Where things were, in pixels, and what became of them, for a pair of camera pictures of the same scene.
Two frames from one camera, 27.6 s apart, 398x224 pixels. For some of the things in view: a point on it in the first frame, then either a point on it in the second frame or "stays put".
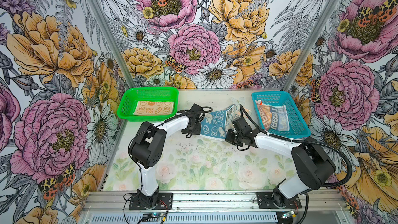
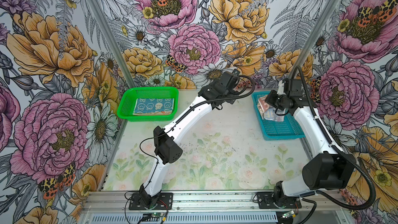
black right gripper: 228,138 → 269,99
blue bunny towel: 215,124 → 153,106
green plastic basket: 153,103 stays put
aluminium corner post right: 328,11 stays put
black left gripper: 196,131 → 231,96
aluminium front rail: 211,201 stays put
